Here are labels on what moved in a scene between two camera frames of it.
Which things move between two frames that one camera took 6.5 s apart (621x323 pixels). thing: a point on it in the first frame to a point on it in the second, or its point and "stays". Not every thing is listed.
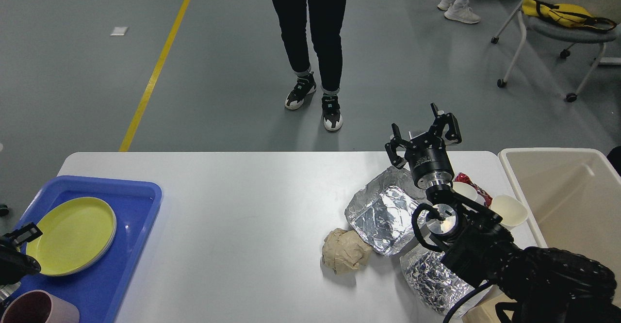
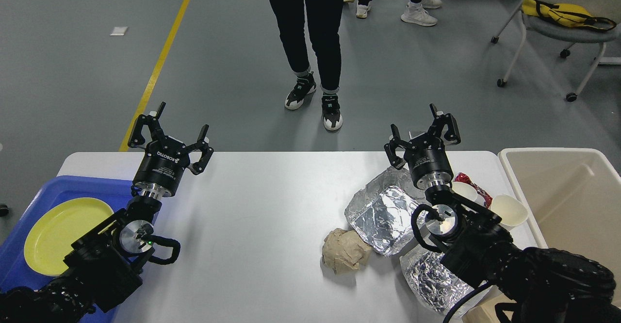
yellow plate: x=76 y=233 stays
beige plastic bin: x=573 y=195 stays
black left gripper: x=14 y=265 to x=159 y=172
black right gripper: x=427 y=155 stays
